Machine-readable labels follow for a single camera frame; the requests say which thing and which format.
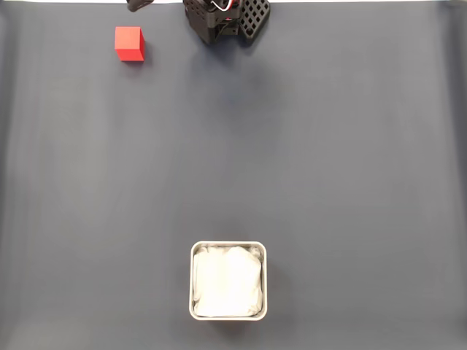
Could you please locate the red cube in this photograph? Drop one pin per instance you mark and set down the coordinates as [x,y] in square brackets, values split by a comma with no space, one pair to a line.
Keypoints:
[127,40]

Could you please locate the beige square box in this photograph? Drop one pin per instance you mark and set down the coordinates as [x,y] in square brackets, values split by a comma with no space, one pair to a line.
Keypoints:
[191,280]

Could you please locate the dark blue-grey table mat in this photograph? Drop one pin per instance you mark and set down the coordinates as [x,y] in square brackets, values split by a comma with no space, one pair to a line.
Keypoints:
[328,146]

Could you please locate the white tissue paper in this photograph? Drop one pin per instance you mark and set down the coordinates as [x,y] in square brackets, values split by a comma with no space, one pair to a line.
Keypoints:
[228,280]

